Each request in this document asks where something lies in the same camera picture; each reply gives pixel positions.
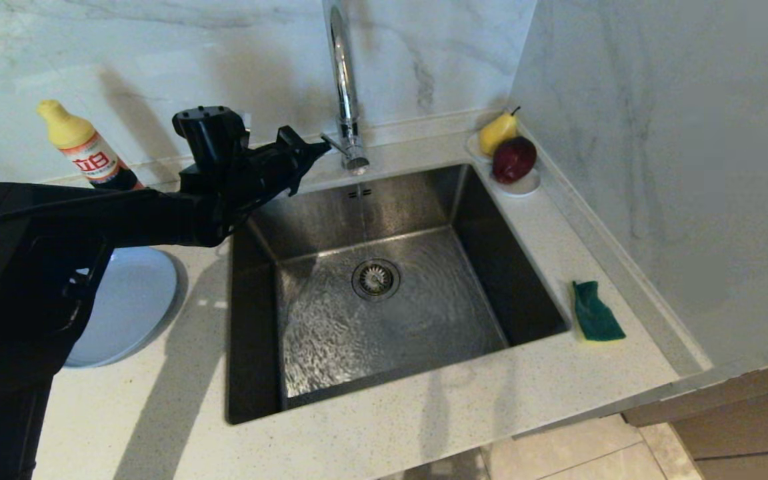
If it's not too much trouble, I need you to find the chrome faucet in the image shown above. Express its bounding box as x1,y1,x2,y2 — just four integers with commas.
320,0,371,177

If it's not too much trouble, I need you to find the white orange dish soap bottle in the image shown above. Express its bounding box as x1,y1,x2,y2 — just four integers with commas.
37,99,146,191

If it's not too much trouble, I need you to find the blue-grey plate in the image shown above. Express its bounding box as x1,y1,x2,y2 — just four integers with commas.
63,247,179,369

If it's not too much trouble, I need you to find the yellow sponge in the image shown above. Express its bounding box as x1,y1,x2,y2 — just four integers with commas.
571,280,626,343

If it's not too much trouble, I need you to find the round metal sink drain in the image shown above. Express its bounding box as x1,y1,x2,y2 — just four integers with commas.
351,259,401,302

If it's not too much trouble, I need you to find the stainless steel sink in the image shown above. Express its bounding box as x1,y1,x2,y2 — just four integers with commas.
225,163,571,425

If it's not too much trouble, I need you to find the yellow pear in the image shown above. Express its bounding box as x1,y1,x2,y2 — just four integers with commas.
479,107,521,157

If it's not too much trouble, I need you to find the dark red apple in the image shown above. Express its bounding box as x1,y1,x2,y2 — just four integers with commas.
492,136,539,185

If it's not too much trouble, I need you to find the small white dish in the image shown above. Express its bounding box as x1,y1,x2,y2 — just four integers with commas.
467,132,543,197

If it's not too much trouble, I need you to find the wooden cabinet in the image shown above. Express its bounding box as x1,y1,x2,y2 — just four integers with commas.
624,353,768,480

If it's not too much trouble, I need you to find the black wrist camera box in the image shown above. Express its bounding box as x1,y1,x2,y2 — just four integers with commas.
172,105,251,175

